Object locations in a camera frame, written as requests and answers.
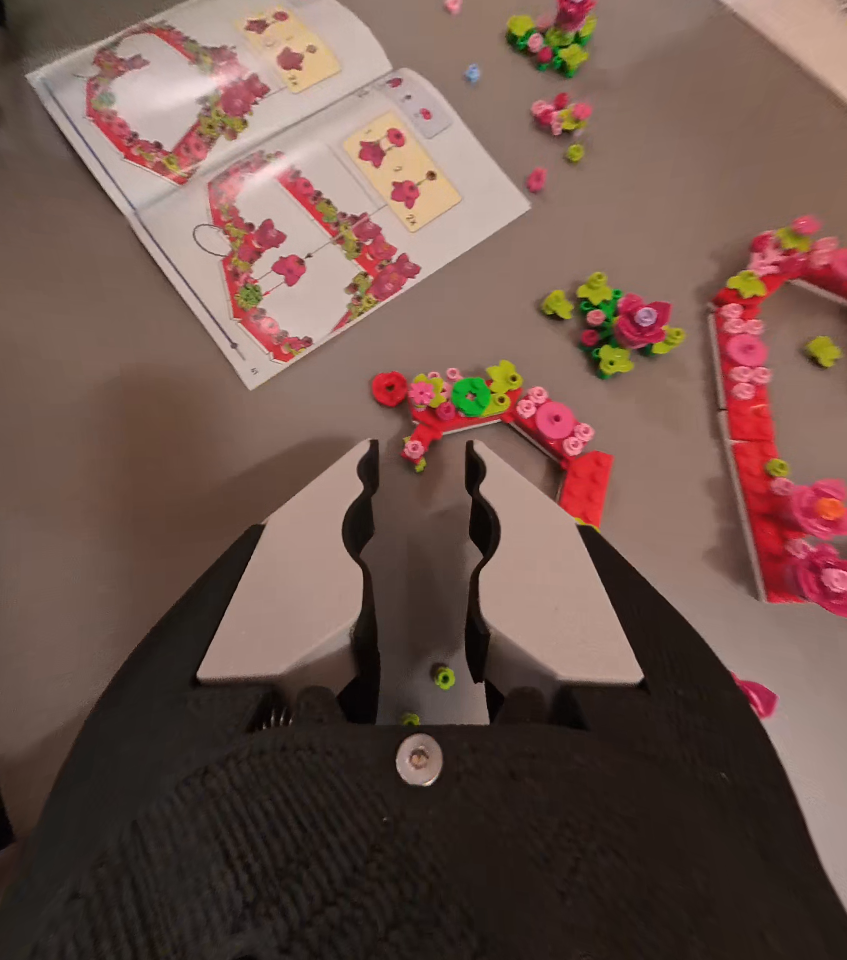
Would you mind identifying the small pink lego flower cluster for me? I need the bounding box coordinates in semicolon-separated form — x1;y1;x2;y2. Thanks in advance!
530;91;594;138

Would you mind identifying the lego instruction booklet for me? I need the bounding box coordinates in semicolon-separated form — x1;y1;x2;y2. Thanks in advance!
24;0;532;391

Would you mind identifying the magenta lego petal piece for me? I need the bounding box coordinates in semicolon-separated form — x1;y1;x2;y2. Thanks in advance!
731;672;779;720

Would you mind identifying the large red lego flower frame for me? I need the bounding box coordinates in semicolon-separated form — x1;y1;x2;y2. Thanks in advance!
707;215;847;625

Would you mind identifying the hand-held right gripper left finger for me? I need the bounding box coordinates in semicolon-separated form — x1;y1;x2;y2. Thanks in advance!
196;438;383;725

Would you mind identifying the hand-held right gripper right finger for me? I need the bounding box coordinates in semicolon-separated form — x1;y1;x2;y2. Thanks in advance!
463;439;646;726

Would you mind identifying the small red lego frame section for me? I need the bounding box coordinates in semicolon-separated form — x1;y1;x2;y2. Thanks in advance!
401;360;614;530

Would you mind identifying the lego flower cluster with tall bloom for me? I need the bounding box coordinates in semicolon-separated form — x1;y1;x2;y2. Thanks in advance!
506;0;599;78

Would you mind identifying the large green pink lego cluster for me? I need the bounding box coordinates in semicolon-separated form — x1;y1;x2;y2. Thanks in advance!
577;271;687;380

